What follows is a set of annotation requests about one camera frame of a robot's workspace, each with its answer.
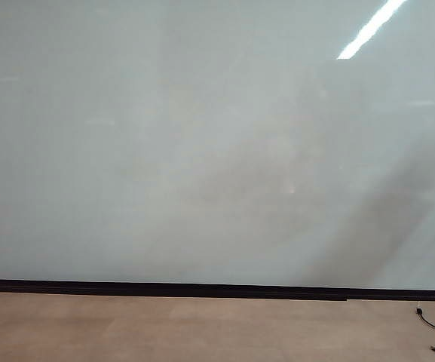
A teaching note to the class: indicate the black whiteboard pen tray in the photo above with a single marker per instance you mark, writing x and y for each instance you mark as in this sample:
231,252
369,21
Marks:
164,293

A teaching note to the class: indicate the white glass whiteboard black frame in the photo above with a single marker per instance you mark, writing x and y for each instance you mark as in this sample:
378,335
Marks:
164,132

